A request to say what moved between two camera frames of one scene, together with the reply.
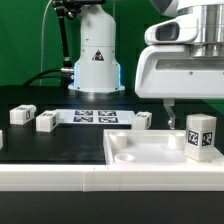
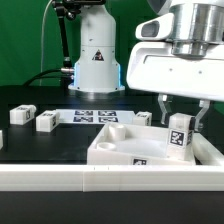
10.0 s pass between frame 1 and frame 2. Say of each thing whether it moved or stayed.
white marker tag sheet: stayed
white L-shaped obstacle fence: stayed
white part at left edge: stayed
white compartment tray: moved
